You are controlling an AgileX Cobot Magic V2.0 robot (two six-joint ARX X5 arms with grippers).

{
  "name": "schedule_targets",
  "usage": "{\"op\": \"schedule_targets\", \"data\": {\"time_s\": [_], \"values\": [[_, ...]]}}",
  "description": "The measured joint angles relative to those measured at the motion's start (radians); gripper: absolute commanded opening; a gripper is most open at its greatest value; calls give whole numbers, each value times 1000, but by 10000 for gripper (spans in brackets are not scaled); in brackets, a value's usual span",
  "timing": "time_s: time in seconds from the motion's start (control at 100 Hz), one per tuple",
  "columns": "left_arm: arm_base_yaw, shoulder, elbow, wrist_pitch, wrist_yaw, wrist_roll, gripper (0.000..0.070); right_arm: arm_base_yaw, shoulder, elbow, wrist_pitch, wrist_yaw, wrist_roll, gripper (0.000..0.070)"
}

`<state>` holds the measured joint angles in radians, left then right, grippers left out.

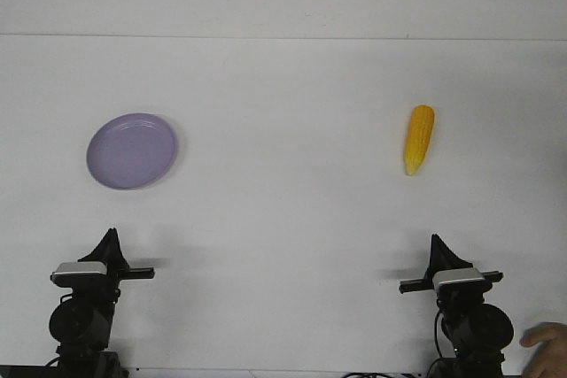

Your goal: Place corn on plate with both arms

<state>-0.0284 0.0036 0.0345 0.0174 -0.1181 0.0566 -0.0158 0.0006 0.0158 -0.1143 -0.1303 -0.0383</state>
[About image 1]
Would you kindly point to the purple round plate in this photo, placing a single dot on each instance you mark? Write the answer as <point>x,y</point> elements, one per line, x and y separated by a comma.
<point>132,151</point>

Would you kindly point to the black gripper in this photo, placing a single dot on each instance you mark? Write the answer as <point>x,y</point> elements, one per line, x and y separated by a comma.
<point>109,250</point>
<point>464,294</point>

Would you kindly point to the yellow corn cob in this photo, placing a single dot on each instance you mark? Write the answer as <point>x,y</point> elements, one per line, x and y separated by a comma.
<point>420,129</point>

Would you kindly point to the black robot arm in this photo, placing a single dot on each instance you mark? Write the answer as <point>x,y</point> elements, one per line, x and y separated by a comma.
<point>477,331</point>
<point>83,320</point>

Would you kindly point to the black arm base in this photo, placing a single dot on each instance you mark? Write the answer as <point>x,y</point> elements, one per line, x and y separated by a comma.
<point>104,364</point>

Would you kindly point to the person's hand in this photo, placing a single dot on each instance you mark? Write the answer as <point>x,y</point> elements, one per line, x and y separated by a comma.
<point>549,360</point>

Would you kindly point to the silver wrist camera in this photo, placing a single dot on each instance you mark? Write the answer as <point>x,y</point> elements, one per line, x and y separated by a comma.
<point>71,274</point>
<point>456,276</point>

